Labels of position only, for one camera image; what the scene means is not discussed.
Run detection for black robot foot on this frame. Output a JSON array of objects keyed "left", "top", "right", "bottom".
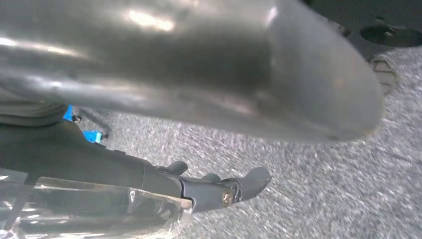
[{"left": 303, "top": 0, "right": 422, "bottom": 96}]

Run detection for grey robot body shell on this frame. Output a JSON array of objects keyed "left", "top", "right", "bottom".
[{"left": 0, "top": 0, "right": 386, "bottom": 143}]

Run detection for blue metal shelf rack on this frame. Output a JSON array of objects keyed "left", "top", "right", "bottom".
[{"left": 62, "top": 105, "right": 104, "bottom": 144}]

